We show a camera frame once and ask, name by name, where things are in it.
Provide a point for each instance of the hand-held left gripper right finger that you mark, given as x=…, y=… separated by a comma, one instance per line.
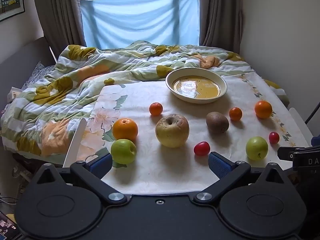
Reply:
x=220, y=165

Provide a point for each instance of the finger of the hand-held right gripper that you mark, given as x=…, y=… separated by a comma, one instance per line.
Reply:
x=316, y=142
x=285, y=153

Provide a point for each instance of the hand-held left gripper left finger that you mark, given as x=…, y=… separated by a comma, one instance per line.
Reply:
x=101, y=165

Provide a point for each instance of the red cherry tomato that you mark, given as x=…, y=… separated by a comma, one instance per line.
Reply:
x=201, y=148
x=274, y=137

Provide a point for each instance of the green apple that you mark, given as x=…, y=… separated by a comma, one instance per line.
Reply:
x=123, y=151
x=256, y=148

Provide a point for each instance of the brown kiwi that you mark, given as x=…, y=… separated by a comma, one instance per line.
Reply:
x=217, y=122

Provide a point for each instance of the large wrinkled yellow apple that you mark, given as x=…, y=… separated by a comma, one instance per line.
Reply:
x=172, y=131

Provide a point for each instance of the cream bowl with yellow inside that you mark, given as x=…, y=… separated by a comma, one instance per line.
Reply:
x=173, y=80

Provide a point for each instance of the white plastic panel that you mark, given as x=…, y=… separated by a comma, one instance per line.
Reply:
x=75, y=142

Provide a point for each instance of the large orange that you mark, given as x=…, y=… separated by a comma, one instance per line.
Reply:
x=125, y=129

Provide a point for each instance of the medium orange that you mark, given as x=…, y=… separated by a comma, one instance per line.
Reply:
x=263, y=109

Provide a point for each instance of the small tangerine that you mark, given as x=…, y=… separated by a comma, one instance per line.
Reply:
x=235, y=113
x=155, y=109

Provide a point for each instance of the cream floral tablecloth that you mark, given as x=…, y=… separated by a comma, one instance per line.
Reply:
x=160, y=175

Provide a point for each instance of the floral striped quilt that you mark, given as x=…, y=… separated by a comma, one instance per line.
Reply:
x=75, y=85

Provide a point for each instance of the patterned grey pillow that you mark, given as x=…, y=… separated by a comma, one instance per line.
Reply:
x=37, y=73

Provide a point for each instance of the laptop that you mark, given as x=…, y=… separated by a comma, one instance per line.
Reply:
x=7, y=226

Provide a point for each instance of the thin white board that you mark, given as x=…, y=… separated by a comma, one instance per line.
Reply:
x=53, y=55

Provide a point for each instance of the grey headboard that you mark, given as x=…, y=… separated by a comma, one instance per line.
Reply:
x=17, y=62

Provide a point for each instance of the light blue window cloth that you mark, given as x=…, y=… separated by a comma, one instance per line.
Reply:
x=140, y=20

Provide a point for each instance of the grey-brown curtain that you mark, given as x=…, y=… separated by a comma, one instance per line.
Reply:
x=220, y=12
x=60, y=12

